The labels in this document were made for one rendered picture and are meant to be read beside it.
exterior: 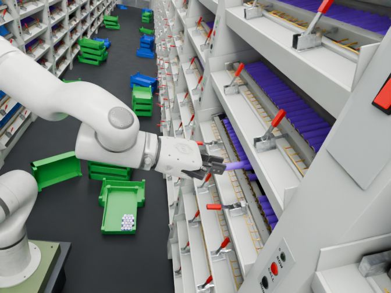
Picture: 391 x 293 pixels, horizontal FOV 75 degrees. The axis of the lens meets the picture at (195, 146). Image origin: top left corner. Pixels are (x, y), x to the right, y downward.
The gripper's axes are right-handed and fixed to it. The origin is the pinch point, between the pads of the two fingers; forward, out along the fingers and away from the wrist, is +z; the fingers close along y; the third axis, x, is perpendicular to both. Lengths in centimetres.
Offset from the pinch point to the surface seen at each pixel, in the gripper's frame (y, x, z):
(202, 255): 5.2, 46.1, 15.6
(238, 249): -16.9, 8.8, 5.4
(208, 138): 25.6, 7.9, 6.8
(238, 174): 3.0, 3.8, 9.3
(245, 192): -4.0, 3.8, 9.2
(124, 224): 58, 100, -6
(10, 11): 177, 29, -109
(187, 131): 62, 27, 11
